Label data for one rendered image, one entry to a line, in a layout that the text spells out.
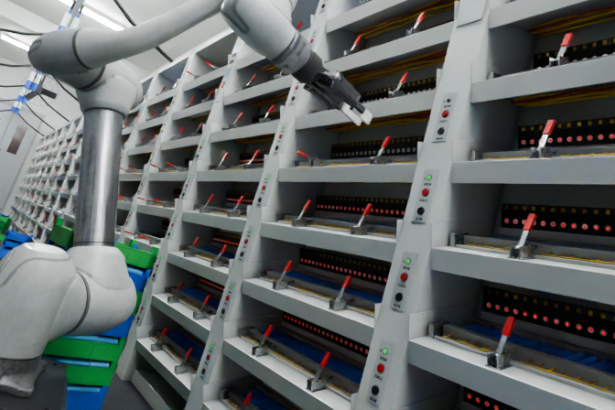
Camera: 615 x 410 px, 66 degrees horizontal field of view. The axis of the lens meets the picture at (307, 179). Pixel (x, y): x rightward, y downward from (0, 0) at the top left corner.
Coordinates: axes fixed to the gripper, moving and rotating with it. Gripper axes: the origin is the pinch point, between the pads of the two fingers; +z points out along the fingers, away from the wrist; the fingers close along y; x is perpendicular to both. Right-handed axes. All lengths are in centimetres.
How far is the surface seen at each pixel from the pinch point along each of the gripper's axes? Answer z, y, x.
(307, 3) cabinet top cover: 1, -74, 69
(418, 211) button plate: 12.2, 20.4, -20.4
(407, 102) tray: 7.9, 6.8, 8.1
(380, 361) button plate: 19, 20, -52
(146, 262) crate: -1, -78, -54
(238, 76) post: 4, -114, 41
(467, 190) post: 18.4, 25.4, -11.2
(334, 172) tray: 11.3, -14.5, -10.2
